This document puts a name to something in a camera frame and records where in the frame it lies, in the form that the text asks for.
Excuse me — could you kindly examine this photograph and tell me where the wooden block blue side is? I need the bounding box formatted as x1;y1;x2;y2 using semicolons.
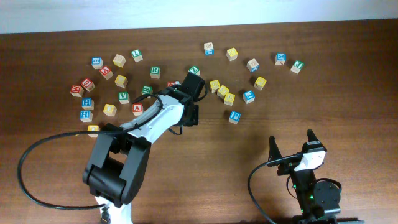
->
204;42;214;55

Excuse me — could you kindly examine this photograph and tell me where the plain wooden block yellow edge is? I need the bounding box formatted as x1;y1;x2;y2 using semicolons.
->
113;54;126;68

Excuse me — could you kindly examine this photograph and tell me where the yellow o block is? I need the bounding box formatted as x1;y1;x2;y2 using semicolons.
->
103;104;117;117
87;125;100;138

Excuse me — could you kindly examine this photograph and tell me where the yellow block top right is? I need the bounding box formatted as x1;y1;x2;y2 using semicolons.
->
226;47;238;61

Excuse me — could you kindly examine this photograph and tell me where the yellow block cluster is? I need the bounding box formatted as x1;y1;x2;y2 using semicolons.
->
224;93;235;106
217;85;229;99

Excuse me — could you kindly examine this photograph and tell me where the red 6 number block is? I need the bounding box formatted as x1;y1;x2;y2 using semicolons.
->
81;78;95;92

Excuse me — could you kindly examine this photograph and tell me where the blue S letter block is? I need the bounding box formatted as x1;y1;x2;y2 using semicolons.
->
91;57;103;70

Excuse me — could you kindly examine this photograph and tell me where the red a block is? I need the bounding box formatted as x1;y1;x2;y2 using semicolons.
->
132;103;144;116
99;66;113;80

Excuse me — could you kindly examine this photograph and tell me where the yellow G letter block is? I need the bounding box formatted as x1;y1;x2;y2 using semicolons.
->
114;75;128;88

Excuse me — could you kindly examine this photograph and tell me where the blue H block lower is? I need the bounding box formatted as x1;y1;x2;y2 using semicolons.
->
79;110;93;123

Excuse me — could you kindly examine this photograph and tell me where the yellow O block middle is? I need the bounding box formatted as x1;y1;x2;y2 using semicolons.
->
103;104;117;117

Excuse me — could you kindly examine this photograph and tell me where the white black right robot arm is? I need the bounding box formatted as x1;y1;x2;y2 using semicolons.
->
268;129;364;223

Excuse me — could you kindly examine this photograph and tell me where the green J letter block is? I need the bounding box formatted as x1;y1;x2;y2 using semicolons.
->
290;60;305;74

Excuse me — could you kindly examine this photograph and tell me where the yellow block cluster lower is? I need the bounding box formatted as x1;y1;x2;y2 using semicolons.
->
224;93;235;106

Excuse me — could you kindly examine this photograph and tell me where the red A block lower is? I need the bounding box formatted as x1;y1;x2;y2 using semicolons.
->
132;103;144;116

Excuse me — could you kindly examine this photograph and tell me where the wooden block blue edge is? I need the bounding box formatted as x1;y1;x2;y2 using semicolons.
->
246;58;259;73

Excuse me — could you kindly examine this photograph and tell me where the blue h block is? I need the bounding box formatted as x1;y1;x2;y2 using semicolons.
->
79;110;93;123
81;98;94;110

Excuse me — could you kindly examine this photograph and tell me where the yellow block cluster middle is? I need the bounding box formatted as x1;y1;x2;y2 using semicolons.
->
217;85;229;99

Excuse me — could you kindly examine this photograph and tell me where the yellow S letter block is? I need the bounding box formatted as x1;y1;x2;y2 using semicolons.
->
209;80;220;93

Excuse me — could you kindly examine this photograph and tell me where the yellow O block lower left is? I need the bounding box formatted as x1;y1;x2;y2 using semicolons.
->
87;125;100;138

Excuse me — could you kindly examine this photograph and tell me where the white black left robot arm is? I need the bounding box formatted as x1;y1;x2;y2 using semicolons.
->
83;73;208;223

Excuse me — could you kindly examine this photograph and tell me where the green V letter block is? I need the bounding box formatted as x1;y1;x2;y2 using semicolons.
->
118;91;130;104

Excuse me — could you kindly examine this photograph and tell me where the blue H block upper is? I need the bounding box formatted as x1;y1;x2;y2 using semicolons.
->
81;98;94;110

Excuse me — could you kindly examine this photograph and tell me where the green Z letter block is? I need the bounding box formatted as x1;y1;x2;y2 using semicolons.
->
188;66;200;76

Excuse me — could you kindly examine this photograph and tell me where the blue P letter block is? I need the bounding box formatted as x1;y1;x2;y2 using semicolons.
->
229;111;241;124

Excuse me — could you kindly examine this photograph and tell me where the red A block upper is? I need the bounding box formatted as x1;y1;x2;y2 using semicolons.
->
99;66;113;80

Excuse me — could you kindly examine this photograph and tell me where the green r block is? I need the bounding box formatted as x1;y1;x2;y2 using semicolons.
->
141;85;153;95
150;67;161;79

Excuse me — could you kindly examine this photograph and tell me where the red M letter block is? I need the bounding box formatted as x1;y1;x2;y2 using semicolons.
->
70;85;84;98

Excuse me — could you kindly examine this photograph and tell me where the blue X letter block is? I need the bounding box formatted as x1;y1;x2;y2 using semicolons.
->
274;52;287;65

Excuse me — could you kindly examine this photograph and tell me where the green L letter block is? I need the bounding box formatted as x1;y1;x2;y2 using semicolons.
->
131;49;143;62

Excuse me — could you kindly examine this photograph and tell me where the blue E letter block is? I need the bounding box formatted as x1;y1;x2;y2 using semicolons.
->
243;90;256;104

